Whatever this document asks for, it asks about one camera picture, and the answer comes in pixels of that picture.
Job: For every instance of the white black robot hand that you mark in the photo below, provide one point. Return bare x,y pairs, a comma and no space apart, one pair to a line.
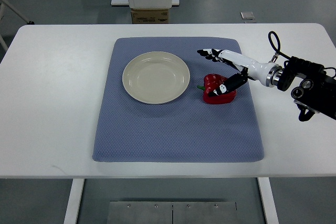
247,69

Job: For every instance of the red bell pepper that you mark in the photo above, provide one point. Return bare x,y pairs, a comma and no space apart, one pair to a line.
211,82

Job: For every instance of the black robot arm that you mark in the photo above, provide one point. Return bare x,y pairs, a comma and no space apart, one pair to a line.
315,93

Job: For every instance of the cream round plate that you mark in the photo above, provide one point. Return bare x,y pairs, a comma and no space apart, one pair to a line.
156,77

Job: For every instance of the metal floor plate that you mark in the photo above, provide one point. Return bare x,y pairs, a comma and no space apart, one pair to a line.
172,212

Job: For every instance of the grey floor socket cover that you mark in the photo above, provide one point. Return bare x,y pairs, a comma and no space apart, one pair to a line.
247,15

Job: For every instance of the blue textured mat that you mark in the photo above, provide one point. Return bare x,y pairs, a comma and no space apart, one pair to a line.
184,130

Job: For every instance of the right white table leg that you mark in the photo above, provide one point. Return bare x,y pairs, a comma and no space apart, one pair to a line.
267,199

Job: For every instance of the white table leg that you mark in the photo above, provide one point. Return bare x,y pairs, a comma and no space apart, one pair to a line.
74,201
267,199

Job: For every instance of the cardboard box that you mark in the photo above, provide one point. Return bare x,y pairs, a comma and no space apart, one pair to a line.
150,16

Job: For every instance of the left white table leg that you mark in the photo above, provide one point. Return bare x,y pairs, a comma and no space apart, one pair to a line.
74,201

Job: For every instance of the white frame at left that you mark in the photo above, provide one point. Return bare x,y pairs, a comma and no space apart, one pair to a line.
6,4

